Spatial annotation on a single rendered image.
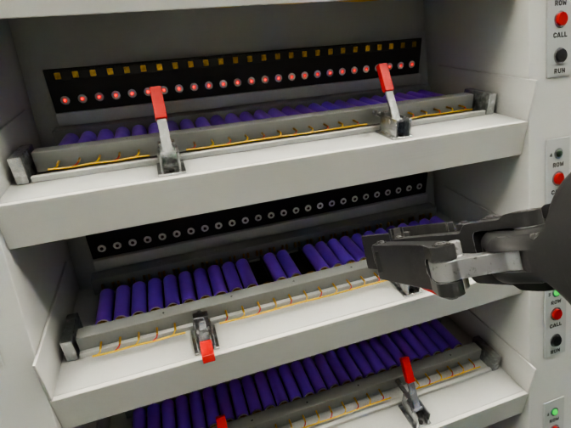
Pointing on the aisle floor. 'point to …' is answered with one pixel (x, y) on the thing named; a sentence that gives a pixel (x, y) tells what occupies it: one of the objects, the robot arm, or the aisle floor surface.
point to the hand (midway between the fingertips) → (406, 246)
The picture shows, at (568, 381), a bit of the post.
